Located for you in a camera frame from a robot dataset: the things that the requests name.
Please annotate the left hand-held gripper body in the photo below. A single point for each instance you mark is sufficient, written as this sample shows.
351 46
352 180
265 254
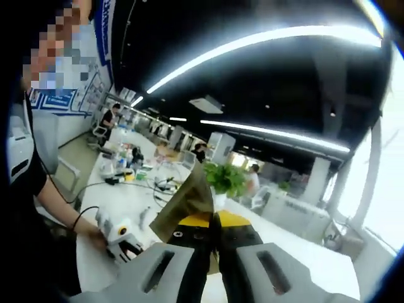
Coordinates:
112 225

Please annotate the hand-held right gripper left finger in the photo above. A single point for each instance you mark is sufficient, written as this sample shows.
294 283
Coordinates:
192 255

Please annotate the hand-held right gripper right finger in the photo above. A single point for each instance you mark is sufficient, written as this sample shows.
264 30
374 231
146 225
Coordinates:
236 252

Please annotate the gold foil mask packet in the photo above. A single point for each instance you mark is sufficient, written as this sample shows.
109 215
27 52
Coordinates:
189 202

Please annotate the person's left hand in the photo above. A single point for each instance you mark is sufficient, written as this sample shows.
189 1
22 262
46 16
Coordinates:
97 239

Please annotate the yellow tool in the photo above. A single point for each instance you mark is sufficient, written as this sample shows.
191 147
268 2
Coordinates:
129 177

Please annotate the white plant pot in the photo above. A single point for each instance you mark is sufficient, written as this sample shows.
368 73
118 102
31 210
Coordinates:
220 200

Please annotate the white table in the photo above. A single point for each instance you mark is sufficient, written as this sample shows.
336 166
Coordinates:
300 252

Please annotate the green leafy plant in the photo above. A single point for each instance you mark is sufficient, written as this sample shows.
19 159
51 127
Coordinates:
225 180

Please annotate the grey office chair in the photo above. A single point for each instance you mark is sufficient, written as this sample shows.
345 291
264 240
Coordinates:
50 151

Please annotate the white pillar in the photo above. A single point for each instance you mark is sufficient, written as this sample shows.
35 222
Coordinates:
319 180

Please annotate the white chest device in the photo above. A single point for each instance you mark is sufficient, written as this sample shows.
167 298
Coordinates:
20 158

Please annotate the ceiling air vent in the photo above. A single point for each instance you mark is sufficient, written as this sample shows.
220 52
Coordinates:
206 104

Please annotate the long ceiling light strip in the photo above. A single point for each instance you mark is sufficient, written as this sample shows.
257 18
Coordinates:
252 44

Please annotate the blue white wall poster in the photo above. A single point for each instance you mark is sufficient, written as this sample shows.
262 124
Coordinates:
101 47

